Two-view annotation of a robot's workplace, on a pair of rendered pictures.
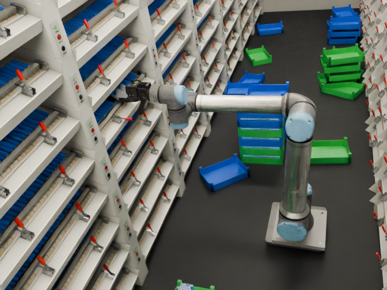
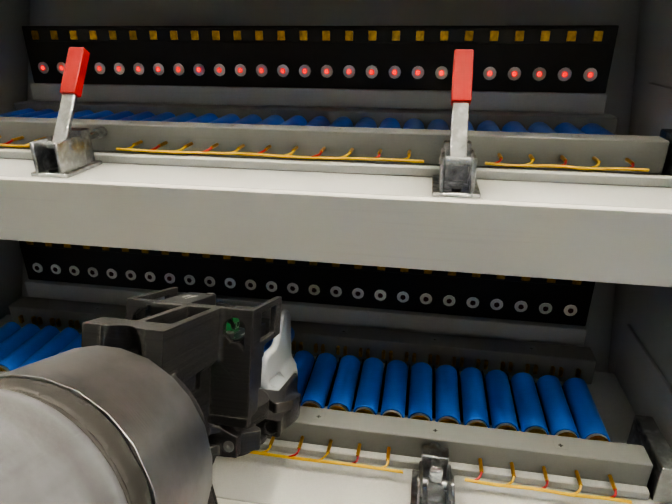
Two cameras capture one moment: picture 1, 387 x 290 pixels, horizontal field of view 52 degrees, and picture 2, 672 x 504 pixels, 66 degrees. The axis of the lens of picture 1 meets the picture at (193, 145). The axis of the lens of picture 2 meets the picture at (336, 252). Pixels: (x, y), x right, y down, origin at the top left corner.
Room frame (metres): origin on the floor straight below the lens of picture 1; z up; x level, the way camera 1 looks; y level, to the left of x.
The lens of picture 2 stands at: (1.70, -0.07, 1.08)
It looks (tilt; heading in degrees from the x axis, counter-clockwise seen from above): 3 degrees down; 76
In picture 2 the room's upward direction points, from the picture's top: 3 degrees clockwise
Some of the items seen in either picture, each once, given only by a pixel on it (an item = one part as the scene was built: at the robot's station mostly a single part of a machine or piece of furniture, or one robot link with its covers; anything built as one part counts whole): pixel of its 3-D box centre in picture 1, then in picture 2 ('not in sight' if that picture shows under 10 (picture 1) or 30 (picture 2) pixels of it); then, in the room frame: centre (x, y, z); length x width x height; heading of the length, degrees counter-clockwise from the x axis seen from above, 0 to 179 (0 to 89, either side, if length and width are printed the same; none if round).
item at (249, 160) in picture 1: (262, 151); not in sight; (2.28, -0.50, 0.04); 0.30 x 0.20 x 0.08; 70
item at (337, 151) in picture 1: (326, 150); not in sight; (2.16, -0.93, 0.04); 0.30 x 0.20 x 0.08; 76
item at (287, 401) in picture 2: not in sight; (261, 402); (1.74, 0.25, 0.97); 0.09 x 0.05 x 0.02; 62
